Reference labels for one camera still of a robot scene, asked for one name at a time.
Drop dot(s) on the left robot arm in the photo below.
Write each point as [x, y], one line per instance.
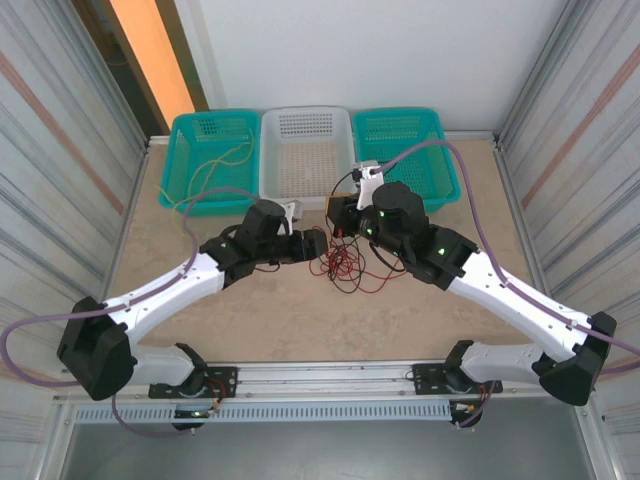
[165, 290]

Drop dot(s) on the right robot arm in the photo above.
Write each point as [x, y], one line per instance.
[510, 295]

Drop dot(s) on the teal plastic basket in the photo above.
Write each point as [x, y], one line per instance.
[210, 150]
[405, 150]

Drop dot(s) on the white plastic basket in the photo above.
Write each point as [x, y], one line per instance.
[307, 150]

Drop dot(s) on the orange door panel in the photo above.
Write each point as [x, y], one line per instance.
[150, 50]

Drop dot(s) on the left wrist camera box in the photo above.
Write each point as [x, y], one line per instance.
[295, 207]

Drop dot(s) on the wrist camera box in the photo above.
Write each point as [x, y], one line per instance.
[367, 172]
[295, 207]

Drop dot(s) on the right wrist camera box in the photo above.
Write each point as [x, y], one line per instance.
[367, 172]

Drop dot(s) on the aluminium mounting rail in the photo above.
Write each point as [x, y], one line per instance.
[325, 375]

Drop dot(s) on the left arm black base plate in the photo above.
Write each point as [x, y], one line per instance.
[222, 380]

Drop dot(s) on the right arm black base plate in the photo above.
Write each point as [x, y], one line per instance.
[427, 375]

